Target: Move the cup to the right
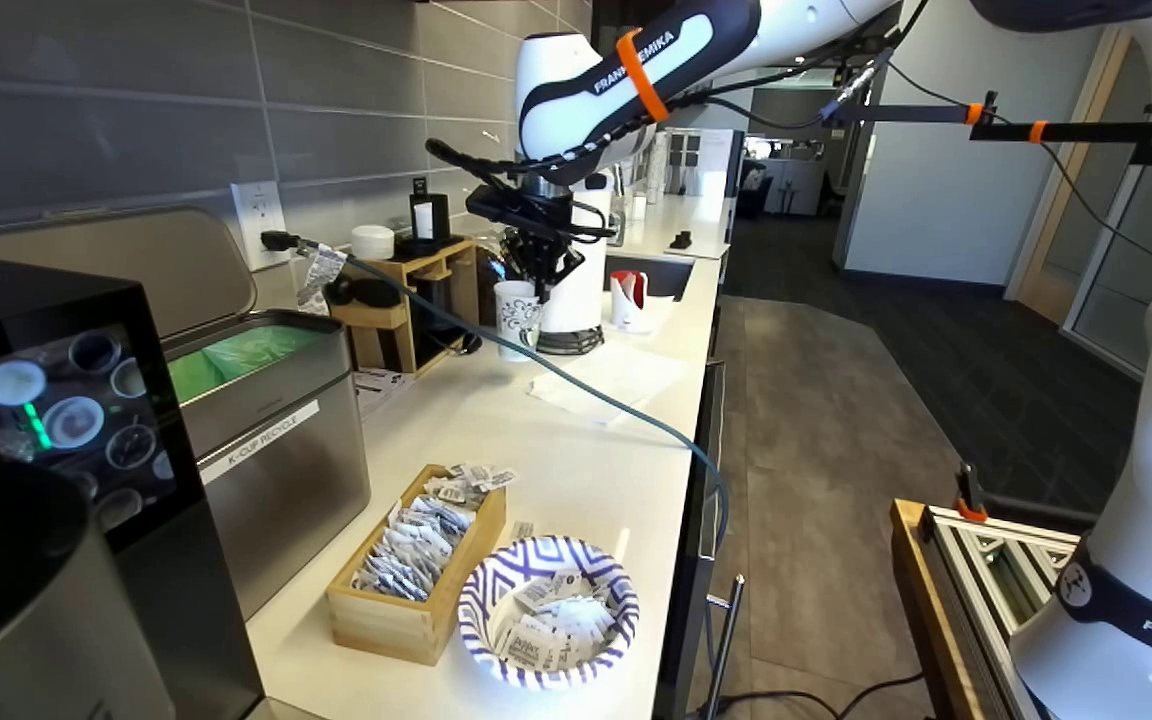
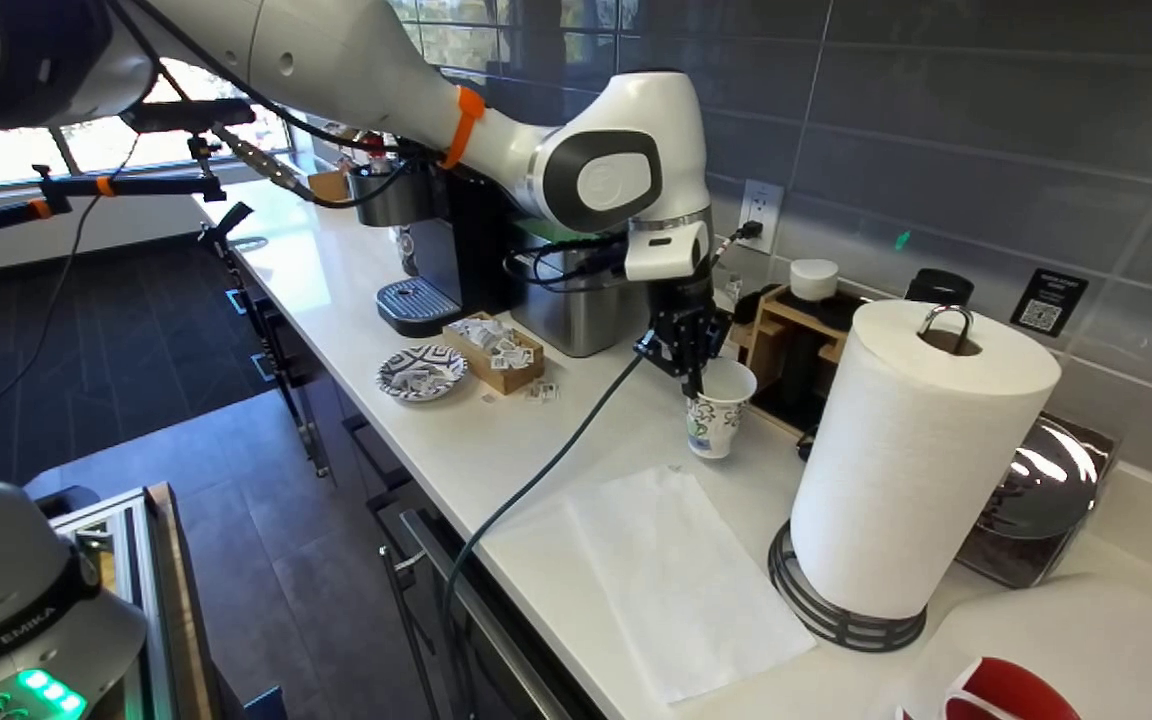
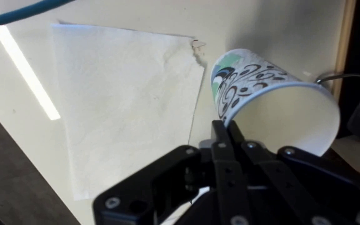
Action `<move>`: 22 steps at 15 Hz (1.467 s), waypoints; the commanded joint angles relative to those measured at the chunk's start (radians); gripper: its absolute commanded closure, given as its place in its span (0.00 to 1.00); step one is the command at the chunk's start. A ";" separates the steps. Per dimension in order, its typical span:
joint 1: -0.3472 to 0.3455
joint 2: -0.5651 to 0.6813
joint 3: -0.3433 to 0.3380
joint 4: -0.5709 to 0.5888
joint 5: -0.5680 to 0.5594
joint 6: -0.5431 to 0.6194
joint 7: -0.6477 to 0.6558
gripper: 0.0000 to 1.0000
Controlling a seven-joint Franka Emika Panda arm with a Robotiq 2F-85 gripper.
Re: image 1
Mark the black bottle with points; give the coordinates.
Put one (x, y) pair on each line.
(430, 217)

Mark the white lidded jar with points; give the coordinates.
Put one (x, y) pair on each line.
(374, 241)

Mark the black coffee machine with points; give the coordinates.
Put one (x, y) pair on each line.
(56, 441)

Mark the dark round canister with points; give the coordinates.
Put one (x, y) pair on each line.
(30, 600)

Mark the blue white patterned bowl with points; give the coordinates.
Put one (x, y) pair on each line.
(549, 622)

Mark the white patterned paper cup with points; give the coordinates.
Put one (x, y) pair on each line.
(519, 318)

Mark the black bar with orange clamps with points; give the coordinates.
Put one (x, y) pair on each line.
(1071, 128)

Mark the aluminium wood frame platform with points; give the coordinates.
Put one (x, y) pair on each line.
(968, 587)

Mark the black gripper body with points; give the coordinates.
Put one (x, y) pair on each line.
(536, 223)

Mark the wooden sugar packet box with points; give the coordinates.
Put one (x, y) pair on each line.
(398, 622)

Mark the white wall outlet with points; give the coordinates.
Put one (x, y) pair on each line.
(259, 212)

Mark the red white object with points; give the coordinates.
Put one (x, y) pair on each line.
(625, 287)

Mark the wooden countertop organizer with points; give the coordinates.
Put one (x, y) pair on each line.
(398, 322)

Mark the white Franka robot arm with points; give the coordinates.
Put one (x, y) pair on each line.
(1137, 464)

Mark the black paper towel holder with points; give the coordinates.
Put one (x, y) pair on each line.
(570, 340)

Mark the white paper towel roll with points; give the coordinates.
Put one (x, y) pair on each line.
(577, 292)

